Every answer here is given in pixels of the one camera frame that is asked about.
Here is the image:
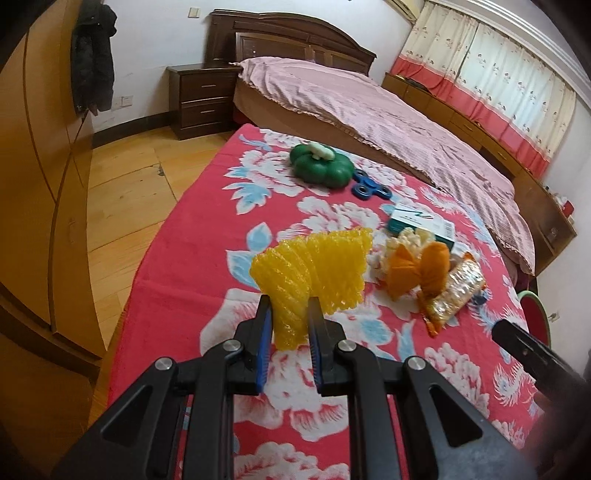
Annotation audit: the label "orange wrapper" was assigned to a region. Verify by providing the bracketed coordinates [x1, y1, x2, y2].
[385, 242, 451, 300]

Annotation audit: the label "yellow foam net sleeve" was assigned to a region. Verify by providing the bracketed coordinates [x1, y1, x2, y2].
[249, 227, 373, 350]

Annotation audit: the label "clear snack bag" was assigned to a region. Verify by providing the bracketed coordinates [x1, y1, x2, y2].
[418, 252, 486, 338]

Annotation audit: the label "white teal medicine box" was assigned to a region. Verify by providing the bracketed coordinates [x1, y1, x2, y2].
[387, 201, 456, 250]

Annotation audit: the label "red bin green rim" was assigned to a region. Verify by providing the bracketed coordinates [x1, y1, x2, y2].
[518, 290, 551, 347]

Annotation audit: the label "wooden wardrobe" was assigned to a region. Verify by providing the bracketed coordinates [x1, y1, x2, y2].
[1, 1, 105, 377]

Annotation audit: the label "wooden corner shelf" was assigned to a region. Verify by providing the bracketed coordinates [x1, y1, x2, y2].
[512, 170, 577, 276]

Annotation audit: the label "red floral tablecloth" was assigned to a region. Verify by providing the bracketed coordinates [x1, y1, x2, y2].
[109, 126, 537, 479]

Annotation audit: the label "long wooden cabinet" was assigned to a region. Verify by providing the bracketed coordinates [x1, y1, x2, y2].
[382, 72, 551, 204]

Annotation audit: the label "blue fidget spinner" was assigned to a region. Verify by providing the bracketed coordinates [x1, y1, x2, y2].
[351, 169, 393, 201]

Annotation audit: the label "red cup on shelf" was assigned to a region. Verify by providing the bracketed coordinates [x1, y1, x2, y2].
[562, 200, 574, 217]

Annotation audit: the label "green pumpkin toy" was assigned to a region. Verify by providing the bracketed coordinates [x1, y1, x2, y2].
[290, 142, 356, 190]

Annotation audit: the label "pink checked bedspread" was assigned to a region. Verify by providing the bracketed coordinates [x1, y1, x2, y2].
[235, 57, 535, 275]

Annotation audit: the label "cream and red curtains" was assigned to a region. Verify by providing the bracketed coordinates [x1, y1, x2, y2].
[391, 1, 577, 179]

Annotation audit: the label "dark wooden nightstand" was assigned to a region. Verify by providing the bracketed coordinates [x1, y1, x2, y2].
[166, 62, 242, 140]

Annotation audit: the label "black hanging jacket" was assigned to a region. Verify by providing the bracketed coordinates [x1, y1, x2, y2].
[70, 1, 117, 116]

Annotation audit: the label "wooden bed frame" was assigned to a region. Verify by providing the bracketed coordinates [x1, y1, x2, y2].
[204, 8, 532, 287]

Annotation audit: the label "wall air conditioner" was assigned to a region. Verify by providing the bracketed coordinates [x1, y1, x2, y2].
[386, 0, 424, 24]

